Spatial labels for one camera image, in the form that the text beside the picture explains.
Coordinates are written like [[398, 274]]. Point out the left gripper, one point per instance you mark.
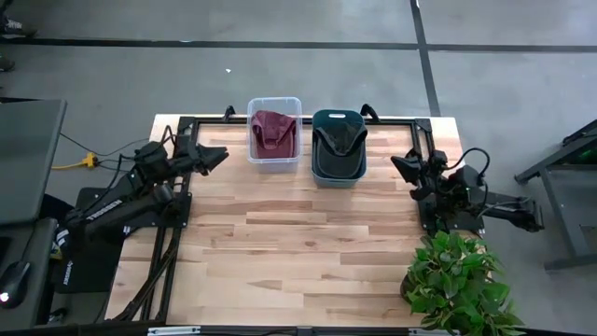
[[191, 161]]

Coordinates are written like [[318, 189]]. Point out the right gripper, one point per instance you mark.
[[434, 179]]

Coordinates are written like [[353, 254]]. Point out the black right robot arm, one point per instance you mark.
[[503, 207]]

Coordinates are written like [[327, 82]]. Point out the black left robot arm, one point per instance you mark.
[[112, 212]]

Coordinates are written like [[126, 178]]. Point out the clear plastic bin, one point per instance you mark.
[[275, 165]]

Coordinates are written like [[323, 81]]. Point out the teal plastic bin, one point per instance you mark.
[[338, 183]]

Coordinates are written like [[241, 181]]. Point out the green potted plant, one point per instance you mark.
[[448, 280]]

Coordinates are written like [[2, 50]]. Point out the yellow power plug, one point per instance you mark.
[[86, 161]]

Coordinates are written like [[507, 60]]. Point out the black metal stand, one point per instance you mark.
[[569, 205]]

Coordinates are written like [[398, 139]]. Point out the black Husky bag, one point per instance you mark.
[[93, 275]]

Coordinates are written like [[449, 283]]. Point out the small yellow white package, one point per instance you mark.
[[57, 253]]

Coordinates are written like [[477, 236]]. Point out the gray desk panel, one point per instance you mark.
[[28, 158]]

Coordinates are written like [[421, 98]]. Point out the dark desk top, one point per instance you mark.
[[42, 270]]

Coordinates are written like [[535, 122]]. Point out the black computer mouse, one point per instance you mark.
[[14, 284]]

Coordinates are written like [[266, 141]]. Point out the person's shoe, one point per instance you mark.
[[16, 28]]

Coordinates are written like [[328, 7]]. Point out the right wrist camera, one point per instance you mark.
[[438, 158]]

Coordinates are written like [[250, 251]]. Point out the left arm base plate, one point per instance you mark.
[[179, 220]]

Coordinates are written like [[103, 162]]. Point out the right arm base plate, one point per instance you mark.
[[471, 225]]

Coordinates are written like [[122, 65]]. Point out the silver metal bracket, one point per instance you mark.
[[172, 331], [426, 332]]

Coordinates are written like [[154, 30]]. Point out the black table edge rail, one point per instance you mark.
[[298, 331]]

